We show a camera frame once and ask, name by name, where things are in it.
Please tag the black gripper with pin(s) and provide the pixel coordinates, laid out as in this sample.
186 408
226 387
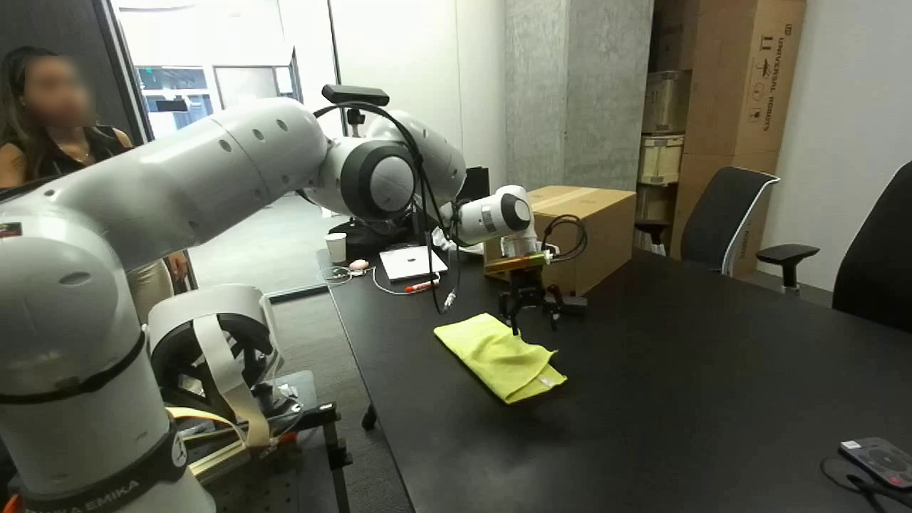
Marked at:
525 290

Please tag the yellow towel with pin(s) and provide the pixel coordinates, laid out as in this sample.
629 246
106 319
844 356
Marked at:
509 366

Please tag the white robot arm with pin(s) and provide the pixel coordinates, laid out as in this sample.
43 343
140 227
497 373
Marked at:
81 411

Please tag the cardboard box on table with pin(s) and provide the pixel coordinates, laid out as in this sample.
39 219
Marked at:
588 232

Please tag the white paper notebook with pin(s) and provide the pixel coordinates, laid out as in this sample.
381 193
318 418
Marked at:
413 263

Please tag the black office chair near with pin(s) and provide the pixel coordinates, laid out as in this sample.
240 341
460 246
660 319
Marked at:
720 220

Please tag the black office chair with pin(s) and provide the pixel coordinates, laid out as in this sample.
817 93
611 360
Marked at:
876 272
720 220

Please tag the tall cardboard box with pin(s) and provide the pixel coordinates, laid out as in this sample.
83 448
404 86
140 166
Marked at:
743 76

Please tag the tablet touch panel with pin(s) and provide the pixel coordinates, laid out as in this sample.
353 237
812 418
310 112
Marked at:
881 460

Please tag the person in background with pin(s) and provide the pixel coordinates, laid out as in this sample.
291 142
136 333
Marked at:
49 123

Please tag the black camera on stand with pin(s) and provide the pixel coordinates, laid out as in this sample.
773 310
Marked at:
361 96

